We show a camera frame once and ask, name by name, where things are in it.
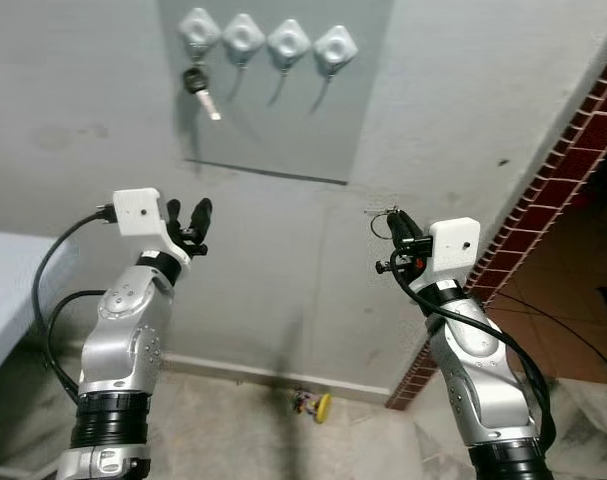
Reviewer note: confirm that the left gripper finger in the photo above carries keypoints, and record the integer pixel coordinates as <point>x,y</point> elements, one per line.
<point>174,215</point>
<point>199,218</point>

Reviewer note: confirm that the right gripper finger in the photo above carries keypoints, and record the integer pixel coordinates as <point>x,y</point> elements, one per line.
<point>404,228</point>

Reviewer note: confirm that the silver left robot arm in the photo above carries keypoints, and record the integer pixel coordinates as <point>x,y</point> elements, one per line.
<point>123,330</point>

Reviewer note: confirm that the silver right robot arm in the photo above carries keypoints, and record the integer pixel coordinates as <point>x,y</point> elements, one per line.
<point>473,360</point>

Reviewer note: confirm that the black headed car key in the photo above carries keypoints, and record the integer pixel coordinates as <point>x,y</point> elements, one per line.
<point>194,80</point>

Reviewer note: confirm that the red brick tile edging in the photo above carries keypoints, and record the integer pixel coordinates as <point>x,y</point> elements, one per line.
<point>543,185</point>

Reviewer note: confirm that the white table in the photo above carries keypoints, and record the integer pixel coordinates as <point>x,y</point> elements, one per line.
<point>18,290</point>

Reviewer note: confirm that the small yellow toy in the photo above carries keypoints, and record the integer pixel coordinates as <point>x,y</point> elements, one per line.
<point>323,407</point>

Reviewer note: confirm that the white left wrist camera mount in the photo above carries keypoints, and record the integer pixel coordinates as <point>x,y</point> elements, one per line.
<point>138,212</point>

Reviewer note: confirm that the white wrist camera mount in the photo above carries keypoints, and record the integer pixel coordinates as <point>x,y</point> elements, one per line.
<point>455,245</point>
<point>138,212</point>

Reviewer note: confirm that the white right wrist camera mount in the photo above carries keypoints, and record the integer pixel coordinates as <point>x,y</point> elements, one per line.
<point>455,245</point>

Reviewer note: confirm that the grey wall board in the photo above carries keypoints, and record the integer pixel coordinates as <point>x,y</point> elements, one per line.
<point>283,130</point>

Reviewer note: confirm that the white wall hook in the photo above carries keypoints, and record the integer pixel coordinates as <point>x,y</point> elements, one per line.
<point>336,48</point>
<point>289,42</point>
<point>198,28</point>
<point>244,36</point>

